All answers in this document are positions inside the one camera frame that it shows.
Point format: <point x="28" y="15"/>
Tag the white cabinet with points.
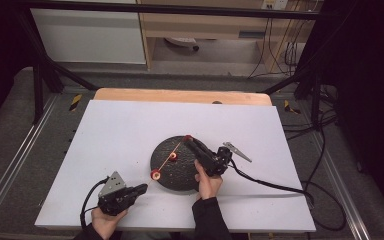
<point x="90" y="36"/>

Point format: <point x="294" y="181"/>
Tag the white device under desk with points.
<point x="181" y="41"/>

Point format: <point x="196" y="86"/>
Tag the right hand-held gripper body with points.
<point x="216" y="163"/>

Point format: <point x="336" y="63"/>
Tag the aluminium floor rail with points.
<point x="16" y="156"/>
<point x="341" y="186"/>

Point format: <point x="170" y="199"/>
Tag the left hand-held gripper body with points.
<point x="115" y="200"/>

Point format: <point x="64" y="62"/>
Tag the person's right hand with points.
<point x="208" y="186"/>

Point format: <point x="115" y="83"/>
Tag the light wooden desk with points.
<point x="206" y="25"/>

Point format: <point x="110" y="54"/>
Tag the wooden table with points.
<point x="166" y="96"/>

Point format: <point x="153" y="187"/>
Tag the black round plate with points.
<point x="180" y="176"/>

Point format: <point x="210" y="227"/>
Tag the person's left hand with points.
<point x="105" y="223"/>

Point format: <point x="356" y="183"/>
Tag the white table board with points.
<point x="123" y="133"/>

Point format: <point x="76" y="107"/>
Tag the thin wooden skewer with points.
<point x="165" y="164"/>

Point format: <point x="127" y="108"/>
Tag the black horizontal frame bar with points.
<point x="180" y="9"/>

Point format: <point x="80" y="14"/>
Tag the black metal stand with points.
<point x="315" y="96"/>
<point x="38" y="86"/>

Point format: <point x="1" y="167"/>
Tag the white wall socket strip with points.
<point x="275" y="4"/>

